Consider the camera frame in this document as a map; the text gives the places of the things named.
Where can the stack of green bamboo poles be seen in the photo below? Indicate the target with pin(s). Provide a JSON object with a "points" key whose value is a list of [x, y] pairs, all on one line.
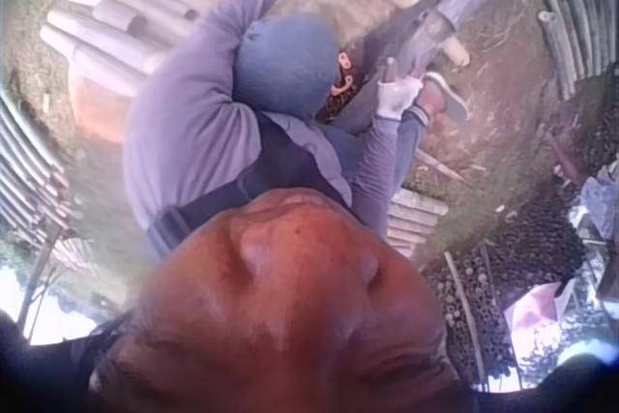
{"points": [[575, 21]]}

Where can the stack of split bamboo slats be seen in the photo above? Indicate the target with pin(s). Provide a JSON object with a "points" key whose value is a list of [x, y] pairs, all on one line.
{"points": [[413, 222]]}

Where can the large grey bamboo section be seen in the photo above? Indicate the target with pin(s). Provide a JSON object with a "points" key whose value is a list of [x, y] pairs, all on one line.
{"points": [[454, 4]]}

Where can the bluish plastic bag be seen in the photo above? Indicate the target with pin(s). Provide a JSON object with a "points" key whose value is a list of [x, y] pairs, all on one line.
{"points": [[599, 202]]}

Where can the row of long bamboo poles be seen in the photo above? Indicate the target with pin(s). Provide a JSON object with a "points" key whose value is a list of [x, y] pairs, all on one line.
{"points": [[29, 166]]}

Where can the wall of stacked bamboo ends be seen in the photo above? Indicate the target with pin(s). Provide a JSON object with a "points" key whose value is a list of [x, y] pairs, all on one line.
{"points": [[527, 239]]}

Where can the person's right hand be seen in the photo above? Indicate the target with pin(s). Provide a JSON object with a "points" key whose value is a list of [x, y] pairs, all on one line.
{"points": [[394, 96]]}

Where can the thin upright bamboo pole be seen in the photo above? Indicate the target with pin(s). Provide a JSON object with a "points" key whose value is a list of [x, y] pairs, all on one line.
{"points": [[466, 316]]}

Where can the thin bamboo stick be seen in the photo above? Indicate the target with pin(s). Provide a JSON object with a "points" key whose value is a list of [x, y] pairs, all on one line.
{"points": [[440, 166]]}

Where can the person's legs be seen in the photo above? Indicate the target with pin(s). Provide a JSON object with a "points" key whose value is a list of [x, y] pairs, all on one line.
{"points": [[285, 65]]}

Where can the pile of cut bamboo tubes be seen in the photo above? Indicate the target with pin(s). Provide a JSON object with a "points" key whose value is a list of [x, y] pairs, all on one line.
{"points": [[116, 21]]}

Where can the pink plastic sheet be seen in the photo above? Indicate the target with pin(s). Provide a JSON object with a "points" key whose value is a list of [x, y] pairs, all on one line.
{"points": [[537, 309]]}

